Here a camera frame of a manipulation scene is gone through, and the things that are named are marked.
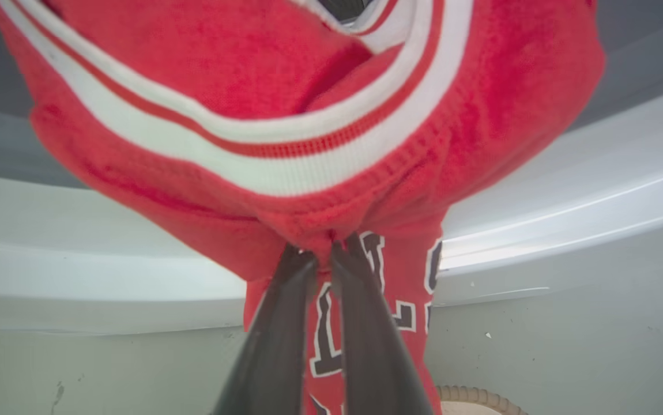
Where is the red white-striped lettered garment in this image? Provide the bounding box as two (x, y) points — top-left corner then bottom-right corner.
(0, 0), (606, 415)

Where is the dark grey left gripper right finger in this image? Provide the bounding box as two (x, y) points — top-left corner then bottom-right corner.
(330, 232), (435, 415)

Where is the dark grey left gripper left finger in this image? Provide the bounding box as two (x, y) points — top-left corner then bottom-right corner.
(212, 244), (319, 415)

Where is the white front-load washing machine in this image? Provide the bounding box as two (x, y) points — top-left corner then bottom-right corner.
(0, 0), (663, 336)

